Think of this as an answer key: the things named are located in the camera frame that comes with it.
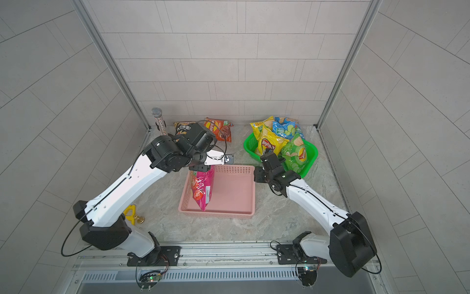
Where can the green Lay's chip bag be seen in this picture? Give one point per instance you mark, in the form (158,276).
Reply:
(295,154)

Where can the yellow lay's chip bag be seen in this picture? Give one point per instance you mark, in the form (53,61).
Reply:
(257,127)
(269,142)

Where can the small brass knob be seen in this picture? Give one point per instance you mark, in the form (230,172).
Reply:
(139,219)

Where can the circuit board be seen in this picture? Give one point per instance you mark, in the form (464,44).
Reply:
(307,276)
(148,280)

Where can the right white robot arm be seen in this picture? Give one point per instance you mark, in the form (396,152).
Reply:
(350,245)

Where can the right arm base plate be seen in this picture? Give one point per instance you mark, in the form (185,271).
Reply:
(290,254)

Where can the green plastic basket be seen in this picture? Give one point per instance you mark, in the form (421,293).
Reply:
(311,151)

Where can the right circuit board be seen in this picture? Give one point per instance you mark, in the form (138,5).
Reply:
(307,276)

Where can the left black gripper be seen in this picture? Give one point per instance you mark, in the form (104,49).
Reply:
(201,167)

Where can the pink Lay's chip bag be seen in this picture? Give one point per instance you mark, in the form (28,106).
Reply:
(202,183)

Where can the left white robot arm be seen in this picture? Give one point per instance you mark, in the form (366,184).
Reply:
(102,219)

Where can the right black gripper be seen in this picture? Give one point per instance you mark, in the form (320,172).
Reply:
(257,174)

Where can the yellow triangular stand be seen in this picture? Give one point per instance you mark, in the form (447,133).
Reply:
(130,214)

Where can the left circuit board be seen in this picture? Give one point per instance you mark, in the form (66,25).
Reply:
(148,280)

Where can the pink plastic basket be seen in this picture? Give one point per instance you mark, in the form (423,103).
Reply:
(233,196)

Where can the red Lay's chip bag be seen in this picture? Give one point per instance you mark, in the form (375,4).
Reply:
(220,128)

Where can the yellow Lay's chip bag front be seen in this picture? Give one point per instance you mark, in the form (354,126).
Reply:
(257,127)

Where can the light blue Lay's chip bag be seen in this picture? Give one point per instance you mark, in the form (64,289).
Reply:
(286,128)

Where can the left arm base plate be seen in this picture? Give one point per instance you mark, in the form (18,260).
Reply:
(159,256)

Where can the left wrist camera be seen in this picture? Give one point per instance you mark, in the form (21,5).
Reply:
(215,157)

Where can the black yellow chip bag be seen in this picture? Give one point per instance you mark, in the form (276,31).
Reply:
(182,127)

